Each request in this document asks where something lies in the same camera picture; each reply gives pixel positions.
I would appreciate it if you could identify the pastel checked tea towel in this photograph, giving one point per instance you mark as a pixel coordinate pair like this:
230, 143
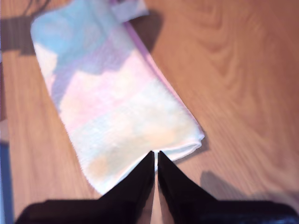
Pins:
112, 105

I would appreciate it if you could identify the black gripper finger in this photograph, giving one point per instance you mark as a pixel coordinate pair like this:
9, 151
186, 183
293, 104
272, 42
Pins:
177, 193
135, 193

